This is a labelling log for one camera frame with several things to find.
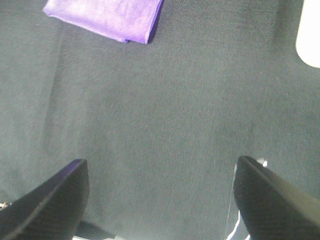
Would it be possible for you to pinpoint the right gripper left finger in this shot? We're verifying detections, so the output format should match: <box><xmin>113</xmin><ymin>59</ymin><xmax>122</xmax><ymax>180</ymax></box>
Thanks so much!
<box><xmin>0</xmin><ymin>159</ymin><xmax>89</xmax><ymax>240</ymax></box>

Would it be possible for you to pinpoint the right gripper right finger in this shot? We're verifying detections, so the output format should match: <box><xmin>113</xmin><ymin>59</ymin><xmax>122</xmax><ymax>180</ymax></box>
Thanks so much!
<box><xmin>236</xmin><ymin>156</ymin><xmax>320</xmax><ymax>240</ymax></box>

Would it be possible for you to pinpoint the purple microfiber towel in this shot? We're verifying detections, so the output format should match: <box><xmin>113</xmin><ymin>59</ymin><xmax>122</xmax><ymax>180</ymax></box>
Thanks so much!
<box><xmin>43</xmin><ymin>0</ymin><xmax>162</xmax><ymax>44</ymax></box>

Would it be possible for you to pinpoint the white plastic storage bin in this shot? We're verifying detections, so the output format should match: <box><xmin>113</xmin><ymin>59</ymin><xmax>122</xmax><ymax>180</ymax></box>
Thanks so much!
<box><xmin>295</xmin><ymin>0</ymin><xmax>320</xmax><ymax>69</ymax></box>

